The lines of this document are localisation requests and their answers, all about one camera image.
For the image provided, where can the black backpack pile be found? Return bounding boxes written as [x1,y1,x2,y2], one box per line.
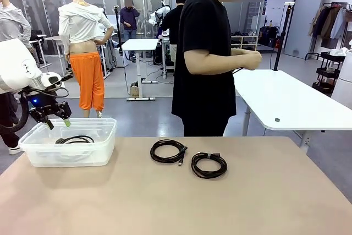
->
[260,25,281,48]

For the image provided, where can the white standing desk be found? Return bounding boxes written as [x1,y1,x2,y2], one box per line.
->
[122,39,160,101]

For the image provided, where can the person in dark purple top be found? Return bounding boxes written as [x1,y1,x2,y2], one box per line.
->
[120,0,140,43]

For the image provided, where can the person's right forearm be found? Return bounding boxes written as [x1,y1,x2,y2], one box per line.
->
[183,50,244,75]

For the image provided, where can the orange cropped trousers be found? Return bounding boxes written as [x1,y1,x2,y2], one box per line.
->
[70,52,106,111]

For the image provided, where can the clothes rack with coats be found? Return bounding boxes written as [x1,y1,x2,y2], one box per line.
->
[307,2,352,61]

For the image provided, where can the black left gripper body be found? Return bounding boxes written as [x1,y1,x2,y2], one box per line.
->
[26,89,59,114]

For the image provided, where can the large white desk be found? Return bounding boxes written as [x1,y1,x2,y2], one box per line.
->
[233,69,352,150]

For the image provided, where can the person in black trousers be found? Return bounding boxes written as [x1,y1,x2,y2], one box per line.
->
[0,91,23,155]

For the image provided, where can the black tripod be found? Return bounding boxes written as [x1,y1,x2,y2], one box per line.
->
[114,5,124,54]

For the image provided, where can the distant person in dark clothes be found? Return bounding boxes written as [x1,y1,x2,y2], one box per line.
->
[150,0,163,13]

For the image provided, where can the person with black beanie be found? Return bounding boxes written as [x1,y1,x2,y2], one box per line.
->
[161,0,188,62]

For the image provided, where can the black corrugated cable hose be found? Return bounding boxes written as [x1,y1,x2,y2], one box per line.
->
[0,91,30,134]

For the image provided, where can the grey partition panel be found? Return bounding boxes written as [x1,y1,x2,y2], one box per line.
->
[284,0,325,59]

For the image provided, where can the clear plastic storage box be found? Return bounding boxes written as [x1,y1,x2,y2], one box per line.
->
[18,118,118,167]

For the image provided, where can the wooden shoe rack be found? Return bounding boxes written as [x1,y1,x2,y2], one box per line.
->
[230,35,259,52]

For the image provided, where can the person in black t-shirt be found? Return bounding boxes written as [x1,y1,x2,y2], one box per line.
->
[170,0,237,137]

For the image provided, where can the black braided USB extension cable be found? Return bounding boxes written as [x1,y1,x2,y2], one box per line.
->
[191,151,228,179]

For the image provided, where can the black camera pole stand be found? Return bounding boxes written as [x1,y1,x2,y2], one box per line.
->
[273,1,295,71]

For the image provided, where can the thick black power cable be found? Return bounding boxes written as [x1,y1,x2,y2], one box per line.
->
[54,135,95,145]

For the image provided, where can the black USB cable gold plug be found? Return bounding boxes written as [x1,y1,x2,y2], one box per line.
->
[150,139,188,167]

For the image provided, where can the grey long-sleeve top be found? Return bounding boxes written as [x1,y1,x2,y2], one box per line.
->
[0,3,32,49]

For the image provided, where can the black utility cart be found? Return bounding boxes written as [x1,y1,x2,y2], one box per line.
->
[312,51,347,95]

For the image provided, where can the person's right hand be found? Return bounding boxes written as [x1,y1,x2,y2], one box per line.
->
[240,50,262,71]

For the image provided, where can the white hooded top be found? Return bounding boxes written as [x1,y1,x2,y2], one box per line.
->
[58,2,114,56]

